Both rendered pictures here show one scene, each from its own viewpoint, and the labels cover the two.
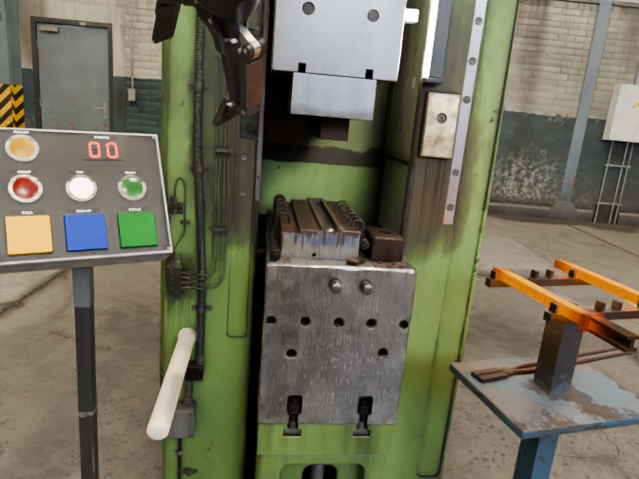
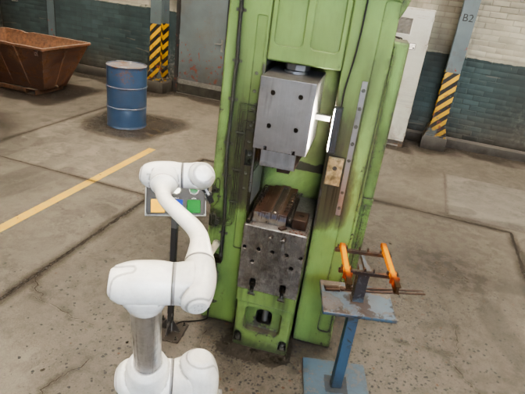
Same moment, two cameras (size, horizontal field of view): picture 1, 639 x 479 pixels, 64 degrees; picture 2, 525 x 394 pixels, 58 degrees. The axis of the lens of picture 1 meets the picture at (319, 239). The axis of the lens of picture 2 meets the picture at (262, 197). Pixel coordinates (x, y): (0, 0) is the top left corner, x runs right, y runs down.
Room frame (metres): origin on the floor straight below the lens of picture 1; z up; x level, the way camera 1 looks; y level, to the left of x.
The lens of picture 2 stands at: (-1.14, -0.71, 2.22)
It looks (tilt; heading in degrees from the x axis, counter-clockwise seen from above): 25 degrees down; 18
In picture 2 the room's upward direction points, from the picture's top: 7 degrees clockwise
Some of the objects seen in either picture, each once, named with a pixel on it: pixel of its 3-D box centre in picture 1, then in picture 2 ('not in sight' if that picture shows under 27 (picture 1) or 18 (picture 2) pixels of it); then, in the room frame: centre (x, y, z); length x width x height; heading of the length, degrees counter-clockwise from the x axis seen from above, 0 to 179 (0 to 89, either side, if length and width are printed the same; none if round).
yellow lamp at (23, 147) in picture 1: (22, 147); not in sight; (1.01, 0.60, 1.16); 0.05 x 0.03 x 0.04; 98
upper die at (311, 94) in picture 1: (322, 97); (284, 149); (1.46, 0.02, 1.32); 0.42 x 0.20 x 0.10; 8
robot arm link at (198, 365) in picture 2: not in sight; (196, 376); (0.15, -0.12, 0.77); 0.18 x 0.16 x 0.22; 117
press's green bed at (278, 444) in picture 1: (311, 434); (270, 298); (1.48, -0.03, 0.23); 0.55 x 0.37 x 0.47; 8
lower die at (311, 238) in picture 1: (312, 223); (276, 203); (1.46, 0.02, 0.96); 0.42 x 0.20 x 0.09; 8
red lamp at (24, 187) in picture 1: (25, 188); not in sight; (0.97, 0.58, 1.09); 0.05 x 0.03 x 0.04; 98
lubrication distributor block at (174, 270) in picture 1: (178, 278); (213, 219); (1.32, 0.38, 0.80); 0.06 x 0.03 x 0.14; 98
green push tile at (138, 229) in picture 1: (137, 230); (194, 206); (1.04, 0.39, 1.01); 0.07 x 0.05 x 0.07; 123
